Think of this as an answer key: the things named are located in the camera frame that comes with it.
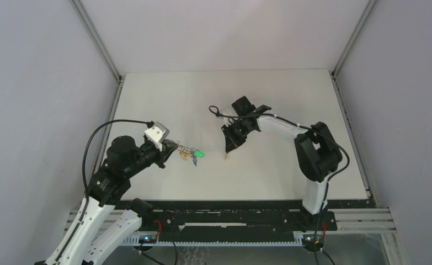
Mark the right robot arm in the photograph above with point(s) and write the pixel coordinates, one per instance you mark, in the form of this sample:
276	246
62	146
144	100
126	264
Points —
317	152

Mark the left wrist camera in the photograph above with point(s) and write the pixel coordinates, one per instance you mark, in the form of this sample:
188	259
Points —
157	133

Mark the green key tag on ring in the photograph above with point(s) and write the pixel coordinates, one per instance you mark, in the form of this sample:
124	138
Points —
198	154

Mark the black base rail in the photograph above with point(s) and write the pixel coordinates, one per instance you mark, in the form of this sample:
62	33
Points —
250	222

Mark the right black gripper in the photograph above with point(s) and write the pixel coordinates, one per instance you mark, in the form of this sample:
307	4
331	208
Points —
232	143

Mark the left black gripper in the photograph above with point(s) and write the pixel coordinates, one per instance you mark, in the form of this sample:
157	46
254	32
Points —
168	148

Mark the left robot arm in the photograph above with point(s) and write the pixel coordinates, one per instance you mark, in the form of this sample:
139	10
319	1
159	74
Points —
124	159

